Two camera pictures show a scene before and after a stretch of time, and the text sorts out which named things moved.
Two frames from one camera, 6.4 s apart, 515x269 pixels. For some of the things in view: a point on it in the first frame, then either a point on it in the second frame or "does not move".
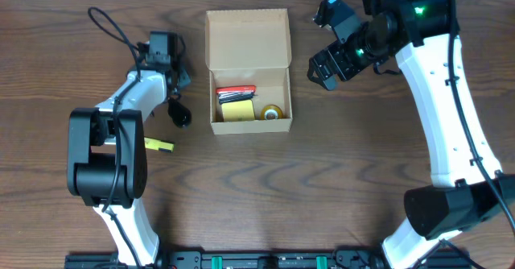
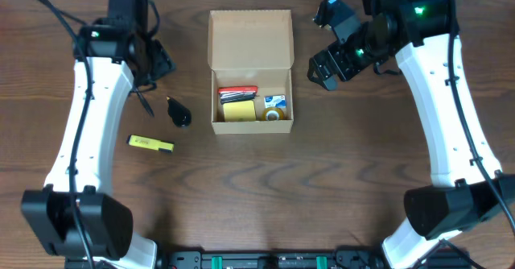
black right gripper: (330, 64) does not move
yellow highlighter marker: (154, 144) does not move
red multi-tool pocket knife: (235, 93) does not move
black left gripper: (177, 110) to (159, 64)
